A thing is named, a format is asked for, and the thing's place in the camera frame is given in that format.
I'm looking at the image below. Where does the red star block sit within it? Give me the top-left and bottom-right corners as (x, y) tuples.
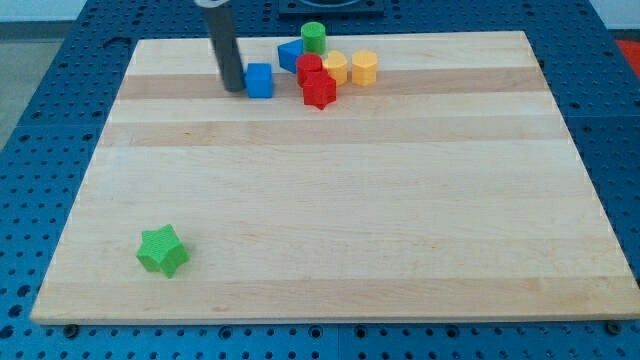
(302, 70), (337, 110)

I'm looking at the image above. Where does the blue cube block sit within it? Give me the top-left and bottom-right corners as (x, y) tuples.
(245, 63), (273, 98)

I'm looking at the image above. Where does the red cylinder block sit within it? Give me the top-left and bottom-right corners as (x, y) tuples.
(295, 53), (323, 87)

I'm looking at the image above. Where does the yellow heart block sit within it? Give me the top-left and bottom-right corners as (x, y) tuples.
(323, 50), (348, 86)

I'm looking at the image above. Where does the yellow hexagon block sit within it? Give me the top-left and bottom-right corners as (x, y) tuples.
(351, 50), (378, 86)

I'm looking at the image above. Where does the light wooden board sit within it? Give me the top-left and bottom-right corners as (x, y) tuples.
(31, 31), (639, 325)

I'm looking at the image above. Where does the blue triangle block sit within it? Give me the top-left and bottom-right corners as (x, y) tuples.
(277, 39), (303, 74)

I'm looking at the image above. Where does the green cylinder block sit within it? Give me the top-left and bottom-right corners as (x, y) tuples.
(300, 21), (326, 56)

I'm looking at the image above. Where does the green star block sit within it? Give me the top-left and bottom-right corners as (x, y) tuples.
(136, 224), (190, 279)

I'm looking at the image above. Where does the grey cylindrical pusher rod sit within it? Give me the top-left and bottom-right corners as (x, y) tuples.
(194, 0), (246, 93)

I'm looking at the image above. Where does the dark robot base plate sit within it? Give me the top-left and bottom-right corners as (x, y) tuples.
(275, 0), (385, 17)

